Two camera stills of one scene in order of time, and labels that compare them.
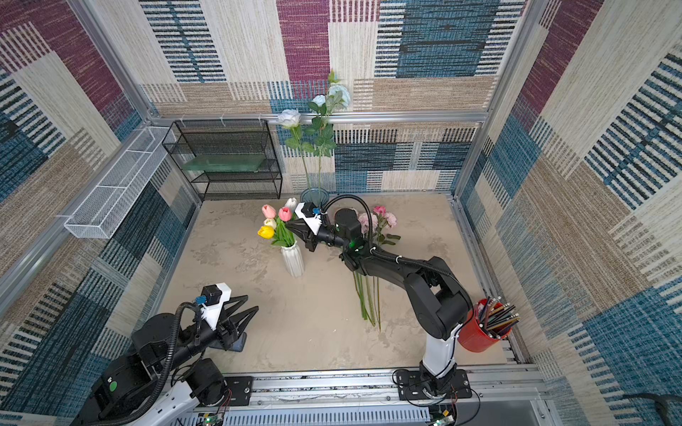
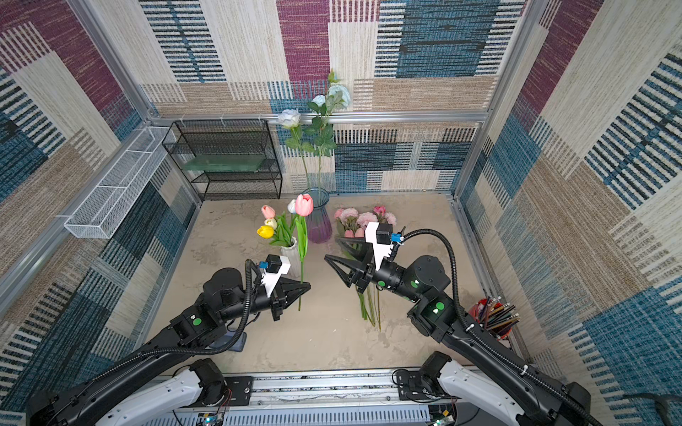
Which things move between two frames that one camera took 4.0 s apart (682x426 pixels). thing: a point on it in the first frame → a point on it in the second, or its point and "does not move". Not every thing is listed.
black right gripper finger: (303, 229) → (347, 278)
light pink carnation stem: (363, 218) does not move
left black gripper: (232, 331) → (293, 288)
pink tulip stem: (285, 230) → (304, 206)
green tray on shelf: (217, 162) does not move
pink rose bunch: (391, 219) does not move
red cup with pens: (487, 321) does not move
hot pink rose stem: (380, 210) does not move
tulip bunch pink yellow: (275, 224) does not move
